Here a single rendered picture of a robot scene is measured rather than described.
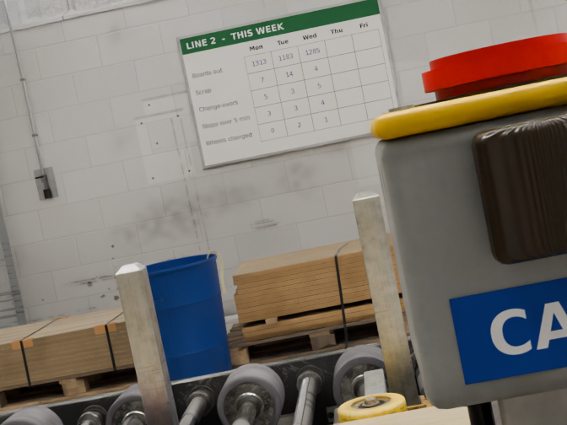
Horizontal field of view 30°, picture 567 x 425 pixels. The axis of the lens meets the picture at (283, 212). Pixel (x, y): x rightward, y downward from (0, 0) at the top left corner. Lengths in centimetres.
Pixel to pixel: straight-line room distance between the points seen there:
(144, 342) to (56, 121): 635
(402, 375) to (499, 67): 114
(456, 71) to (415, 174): 3
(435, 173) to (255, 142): 719
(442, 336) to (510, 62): 7
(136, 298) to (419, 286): 116
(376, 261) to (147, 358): 32
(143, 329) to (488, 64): 116
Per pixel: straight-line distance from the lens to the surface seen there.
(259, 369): 185
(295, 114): 741
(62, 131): 769
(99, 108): 763
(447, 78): 26
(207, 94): 747
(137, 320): 140
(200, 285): 583
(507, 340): 25
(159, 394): 141
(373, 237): 135
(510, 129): 23
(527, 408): 27
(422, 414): 119
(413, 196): 24
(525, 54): 26
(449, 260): 24
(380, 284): 136
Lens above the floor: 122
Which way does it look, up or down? 3 degrees down
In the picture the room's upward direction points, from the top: 11 degrees counter-clockwise
